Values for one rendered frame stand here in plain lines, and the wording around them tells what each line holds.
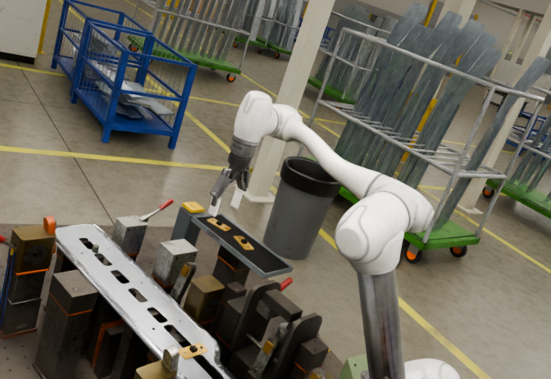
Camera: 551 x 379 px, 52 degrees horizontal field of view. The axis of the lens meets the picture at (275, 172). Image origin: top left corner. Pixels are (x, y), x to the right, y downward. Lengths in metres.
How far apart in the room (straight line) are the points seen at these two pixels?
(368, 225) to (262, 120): 0.58
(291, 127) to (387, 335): 0.74
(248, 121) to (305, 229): 2.74
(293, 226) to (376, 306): 2.95
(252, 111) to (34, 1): 6.37
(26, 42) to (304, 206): 4.87
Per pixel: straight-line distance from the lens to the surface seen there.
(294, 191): 4.33
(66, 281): 1.72
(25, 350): 2.00
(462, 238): 5.86
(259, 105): 1.77
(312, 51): 5.24
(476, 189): 7.95
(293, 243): 4.50
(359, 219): 1.39
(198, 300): 1.74
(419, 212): 1.53
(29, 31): 8.04
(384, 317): 1.53
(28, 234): 1.86
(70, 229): 2.05
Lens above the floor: 1.98
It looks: 18 degrees down
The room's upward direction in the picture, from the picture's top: 19 degrees clockwise
